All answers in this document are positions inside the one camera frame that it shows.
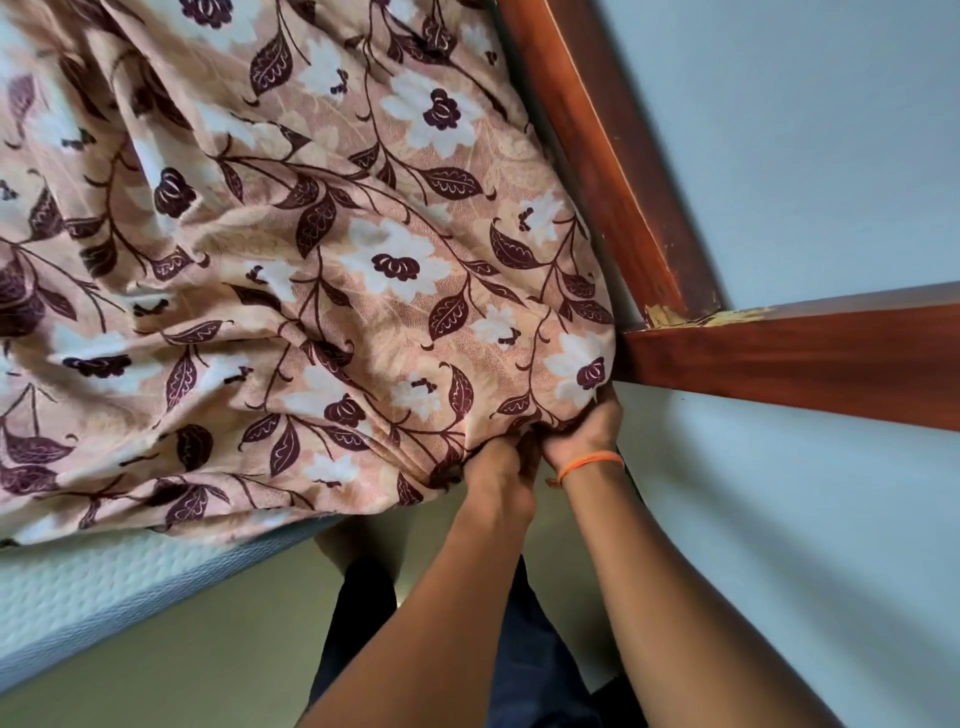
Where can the person's left hand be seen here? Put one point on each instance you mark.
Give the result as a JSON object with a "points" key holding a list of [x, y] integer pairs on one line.
{"points": [[499, 476]]}

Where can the person's right hand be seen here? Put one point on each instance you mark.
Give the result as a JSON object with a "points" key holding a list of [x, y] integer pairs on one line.
{"points": [[589, 439]]}

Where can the brown wooden bed headboard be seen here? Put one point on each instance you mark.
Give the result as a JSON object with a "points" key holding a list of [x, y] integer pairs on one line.
{"points": [[787, 360]]}

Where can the peach floral sheet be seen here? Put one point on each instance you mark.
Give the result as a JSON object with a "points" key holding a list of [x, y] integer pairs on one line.
{"points": [[262, 262]]}

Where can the white honeycomb mattress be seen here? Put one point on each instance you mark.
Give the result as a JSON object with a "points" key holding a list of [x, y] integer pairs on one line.
{"points": [[90, 592]]}

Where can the person's right forearm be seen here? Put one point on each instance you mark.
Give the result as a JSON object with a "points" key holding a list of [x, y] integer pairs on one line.
{"points": [[690, 622]]}

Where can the person's left forearm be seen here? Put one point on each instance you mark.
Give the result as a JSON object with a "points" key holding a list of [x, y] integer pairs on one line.
{"points": [[420, 637]]}

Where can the person's dark trousers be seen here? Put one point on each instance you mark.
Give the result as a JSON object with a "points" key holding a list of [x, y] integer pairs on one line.
{"points": [[540, 675]]}

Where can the orange wrist band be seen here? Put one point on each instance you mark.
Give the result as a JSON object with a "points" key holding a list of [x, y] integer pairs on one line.
{"points": [[592, 459]]}

